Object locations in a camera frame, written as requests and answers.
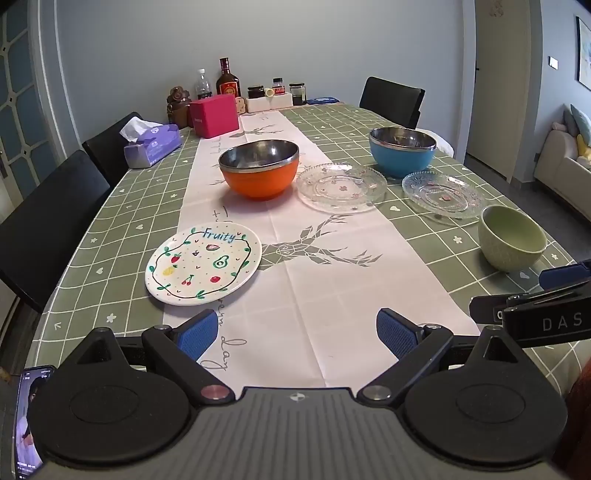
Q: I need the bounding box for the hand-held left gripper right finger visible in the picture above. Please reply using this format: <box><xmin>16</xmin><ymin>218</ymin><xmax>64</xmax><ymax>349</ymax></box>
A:
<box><xmin>356</xmin><ymin>308</ymin><xmax>532</xmax><ymax>408</ymax></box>

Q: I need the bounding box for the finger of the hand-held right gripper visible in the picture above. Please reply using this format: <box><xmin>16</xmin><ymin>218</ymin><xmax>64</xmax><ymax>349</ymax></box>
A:
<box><xmin>538</xmin><ymin>259</ymin><xmax>591</xmax><ymax>291</ymax></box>
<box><xmin>470</xmin><ymin>286</ymin><xmax>584</xmax><ymax>326</ymax></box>

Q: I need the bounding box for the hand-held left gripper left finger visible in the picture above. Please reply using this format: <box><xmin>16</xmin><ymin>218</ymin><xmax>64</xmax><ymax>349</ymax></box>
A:
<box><xmin>60</xmin><ymin>308</ymin><xmax>235</xmax><ymax>407</ymax></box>

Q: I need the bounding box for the green ceramic bowl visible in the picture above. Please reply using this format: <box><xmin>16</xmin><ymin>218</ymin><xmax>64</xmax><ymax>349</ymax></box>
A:
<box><xmin>478</xmin><ymin>205</ymin><xmax>548</xmax><ymax>273</ymax></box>

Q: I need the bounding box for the white fruit print plate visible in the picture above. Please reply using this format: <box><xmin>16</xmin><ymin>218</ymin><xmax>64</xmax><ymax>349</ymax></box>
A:
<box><xmin>145</xmin><ymin>222</ymin><xmax>263</xmax><ymax>306</ymax></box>

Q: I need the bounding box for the clear glass plate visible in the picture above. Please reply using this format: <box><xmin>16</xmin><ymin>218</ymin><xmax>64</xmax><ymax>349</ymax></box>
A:
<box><xmin>402</xmin><ymin>171</ymin><xmax>486</xmax><ymax>220</ymax></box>
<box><xmin>295</xmin><ymin>163</ymin><xmax>387</xmax><ymax>214</ymax></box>

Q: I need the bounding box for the orange steel bowl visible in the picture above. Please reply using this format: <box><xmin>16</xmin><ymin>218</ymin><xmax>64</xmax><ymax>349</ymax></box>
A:
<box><xmin>218</xmin><ymin>140</ymin><xmax>301</xmax><ymax>200</ymax></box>

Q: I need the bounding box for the blue steel bowl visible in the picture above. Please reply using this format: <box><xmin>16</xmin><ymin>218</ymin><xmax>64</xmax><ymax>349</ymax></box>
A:
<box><xmin>369</xmin><ymin>127</ymin><xmax>437</xmax><ymax>179</ymax></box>

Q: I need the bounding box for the white table runner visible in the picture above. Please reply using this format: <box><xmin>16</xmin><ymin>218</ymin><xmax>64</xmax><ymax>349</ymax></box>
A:
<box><xmin>163</xmin><ymin>111</ymin><xmax>481</xmax><ymax>388</ymax></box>

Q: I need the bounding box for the beige sofa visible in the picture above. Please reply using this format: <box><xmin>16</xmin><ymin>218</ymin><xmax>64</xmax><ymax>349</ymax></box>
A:
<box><xmin>534</xmin><ymin>104</ymin><xmax>591</xmax><ymax>195</ymax></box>

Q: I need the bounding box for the green checked tablecloth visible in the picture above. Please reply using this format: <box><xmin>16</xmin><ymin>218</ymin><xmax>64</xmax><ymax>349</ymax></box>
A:
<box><xmin>23</xmin><ymin>102</ymin><xmax>591</xmax><ymax>416</ymax></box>

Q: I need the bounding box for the teal pillow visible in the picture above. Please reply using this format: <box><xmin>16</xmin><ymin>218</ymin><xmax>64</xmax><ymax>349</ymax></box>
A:
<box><xmin>570</xmin><ymin>104</ymin><xmax>591</xmax><ymax>137</ymax></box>

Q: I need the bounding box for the smartphone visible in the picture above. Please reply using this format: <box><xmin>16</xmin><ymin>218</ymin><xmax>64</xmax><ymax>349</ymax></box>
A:
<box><xmin>13</xmin><ymin>364</ymin><xmax>57</xmax><ymax>480</ymax></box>

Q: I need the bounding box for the black chair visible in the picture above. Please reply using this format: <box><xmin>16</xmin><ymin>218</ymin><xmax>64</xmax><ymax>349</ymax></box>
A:
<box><xmin>82</xmin><ymin>112</ymin><xmax>144</xmax><ymax>188</ymax></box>
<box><xmin>0</xmin><ymin>150</ymin><xmax>112</xmax><ymax>315</ymax></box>
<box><xmin>359</xmin><ymin>76</ymin><xmax>426</xmax><ymax>130</ymax></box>

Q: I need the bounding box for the purple tissue pack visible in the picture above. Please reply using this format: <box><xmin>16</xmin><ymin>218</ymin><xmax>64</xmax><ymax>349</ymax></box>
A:
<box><xmin>119</xmin><ymin>116</ymin><xmax>183</xmax><ymax>169</ymax></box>

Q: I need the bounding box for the beige door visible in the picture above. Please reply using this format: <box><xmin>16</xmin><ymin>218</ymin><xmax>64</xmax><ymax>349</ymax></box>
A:
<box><xmin>475</xmin><ymin>0</ymin><xmax>533</xmax><ymax>183</ymax></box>

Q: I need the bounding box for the pink box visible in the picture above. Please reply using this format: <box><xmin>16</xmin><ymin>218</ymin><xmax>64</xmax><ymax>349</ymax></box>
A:
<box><xmin>189</xmin><ymin>95</ymin><xmax>240</xmax><ymax>138</ymax></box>

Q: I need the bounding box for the brown figurine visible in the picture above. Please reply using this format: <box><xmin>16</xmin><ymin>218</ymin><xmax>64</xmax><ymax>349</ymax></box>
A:
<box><xmin>166</xmin><ymin>86</ymin><xmax>192</xmax><ymax>129</ymax></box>

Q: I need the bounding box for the clear water bottle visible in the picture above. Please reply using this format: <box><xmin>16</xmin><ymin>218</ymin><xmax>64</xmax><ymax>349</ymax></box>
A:
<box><xmin>194</xmin><ymin>69</ymin><xmax>213</xmax><ymax>100</ymax></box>

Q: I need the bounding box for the brown liquor bottle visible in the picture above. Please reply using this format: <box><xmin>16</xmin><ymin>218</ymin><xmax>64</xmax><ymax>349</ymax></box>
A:
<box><xmin>216</xmin><ymin>57</ymin><xmax>242</xmax><ymax>99</ymax></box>

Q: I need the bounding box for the glass panel door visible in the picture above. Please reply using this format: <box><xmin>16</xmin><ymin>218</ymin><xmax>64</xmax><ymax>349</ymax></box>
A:
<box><xmin>0</xmin><ymin>0</ymin><xmax>58</xmax><ymax>208</ymax></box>

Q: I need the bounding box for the framed wall picture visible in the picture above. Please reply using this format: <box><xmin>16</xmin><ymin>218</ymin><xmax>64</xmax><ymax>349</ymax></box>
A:
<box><xmin>575</xmin><ymin>16</ymin><xmax>591</xmax><ymax>90</ymax></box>

